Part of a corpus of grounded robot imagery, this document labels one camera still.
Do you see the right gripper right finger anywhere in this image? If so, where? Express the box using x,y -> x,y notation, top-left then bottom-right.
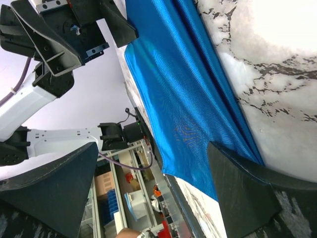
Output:
207,142 -> 317,238

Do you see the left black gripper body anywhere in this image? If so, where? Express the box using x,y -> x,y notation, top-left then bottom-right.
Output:
35,0 -> 109,62

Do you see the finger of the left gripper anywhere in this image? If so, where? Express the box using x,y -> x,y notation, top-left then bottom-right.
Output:
99,0 -> 138,48
0,0 -> 82,76

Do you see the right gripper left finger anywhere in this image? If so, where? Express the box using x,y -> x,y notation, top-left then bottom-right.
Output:
0,142 -> 99,238

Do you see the blue satin napkin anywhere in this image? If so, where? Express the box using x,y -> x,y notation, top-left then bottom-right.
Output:
125,0 -> 263,199

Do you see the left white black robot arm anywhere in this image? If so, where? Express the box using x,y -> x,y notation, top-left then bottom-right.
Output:
24,19 -> 136,130

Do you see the background storage shelf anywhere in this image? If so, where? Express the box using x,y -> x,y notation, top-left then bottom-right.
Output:
79,140 -> 176,238

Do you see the person in light shirt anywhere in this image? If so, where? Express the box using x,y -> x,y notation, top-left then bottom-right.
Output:
116,228 -> 141,238

